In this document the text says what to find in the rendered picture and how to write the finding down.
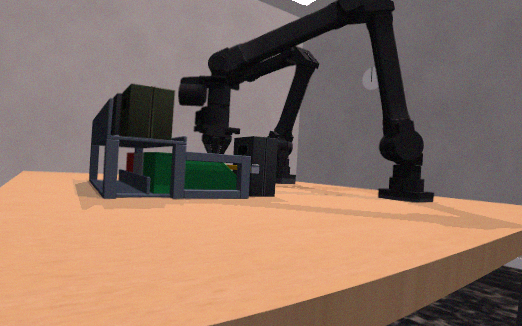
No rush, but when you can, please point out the red bin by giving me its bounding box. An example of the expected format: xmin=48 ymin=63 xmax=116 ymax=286
xmin=126 ymin=153 xmax=134 ymax=172

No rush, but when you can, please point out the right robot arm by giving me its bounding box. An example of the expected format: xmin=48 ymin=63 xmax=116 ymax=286
xmin=231 ymin=46 xmax=319 ymax=179

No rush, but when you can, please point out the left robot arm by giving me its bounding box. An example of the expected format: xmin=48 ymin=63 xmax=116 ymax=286
xmin=178 ymin=0 xmax=434 ymax=199

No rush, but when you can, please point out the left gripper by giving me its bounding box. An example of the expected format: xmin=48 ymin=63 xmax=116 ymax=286
xmin=194 ymin=104 xmax=240 ymax=154

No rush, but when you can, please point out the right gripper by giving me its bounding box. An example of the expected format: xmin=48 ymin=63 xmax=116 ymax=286
xmin=228 ymin=79 xmax=240 ymax=90

